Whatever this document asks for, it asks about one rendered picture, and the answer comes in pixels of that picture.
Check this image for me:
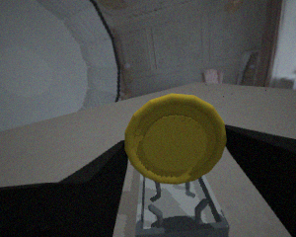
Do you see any yellow round plate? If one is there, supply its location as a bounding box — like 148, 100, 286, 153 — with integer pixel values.
124, 94, 227, 185

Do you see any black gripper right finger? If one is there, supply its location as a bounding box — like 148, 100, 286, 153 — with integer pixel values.
225, 124, 296, 237

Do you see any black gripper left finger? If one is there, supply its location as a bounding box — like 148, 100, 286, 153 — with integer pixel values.
0, 140, 128, 237

